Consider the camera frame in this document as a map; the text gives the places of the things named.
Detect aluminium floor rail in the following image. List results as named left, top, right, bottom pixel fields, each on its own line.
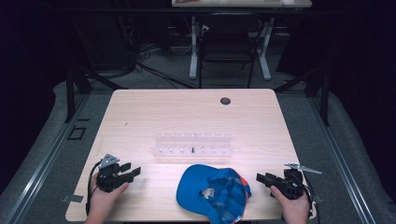
left=306, top=92, right=378, bottom=224
left=5, top=92, right=92, bottom=224

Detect black chair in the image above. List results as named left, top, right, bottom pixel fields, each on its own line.
left=198, top=12, right=266, bottom=90

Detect black horizontal bar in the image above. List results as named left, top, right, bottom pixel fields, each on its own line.
left=68, top=7, right=313, bottom=16

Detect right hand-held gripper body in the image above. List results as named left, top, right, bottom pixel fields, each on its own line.
left=274, top=162, right=323, bottom=201

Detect grey tape piece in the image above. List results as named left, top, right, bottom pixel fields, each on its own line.
left=61, top=193, right=85, bottom=204

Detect person's left hand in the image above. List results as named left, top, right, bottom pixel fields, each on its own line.
left=88, top=181, right=130, bottom=220

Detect white-legged desk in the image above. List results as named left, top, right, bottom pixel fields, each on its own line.
left=171, top=0, right=313, bottom=81

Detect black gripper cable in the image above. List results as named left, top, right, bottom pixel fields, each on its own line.
left=298, top=176, right=322, bottom=221
left=85, top=161, right=105, bottom=217

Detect blue baseball cap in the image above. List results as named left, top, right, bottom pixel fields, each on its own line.
left=176, top=163, right=252, bottom=224

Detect clear acrylic rack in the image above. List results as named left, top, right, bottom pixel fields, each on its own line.
left=151, top=132, right=233, bottom=159

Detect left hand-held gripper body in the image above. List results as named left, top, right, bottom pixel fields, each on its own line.
left=96, top=153, right=127, bottom=193

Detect black floor cables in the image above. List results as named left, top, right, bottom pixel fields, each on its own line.
left=135, top=43, right=198, bottom=90

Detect person's right hand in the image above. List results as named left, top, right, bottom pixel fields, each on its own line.
left=269, top=185, right=311, bottom=220

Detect black tape square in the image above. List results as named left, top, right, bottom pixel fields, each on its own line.
left=66, top=125, right=88, bottom=141

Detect black metal stand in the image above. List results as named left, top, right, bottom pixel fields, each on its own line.
left=64, top=65, right=129, bottom=123
left=273, top=63, right=332, bottom=127

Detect dark cabinet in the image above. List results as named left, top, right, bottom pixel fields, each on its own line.
left=74, top=12, right=138, bottom=71

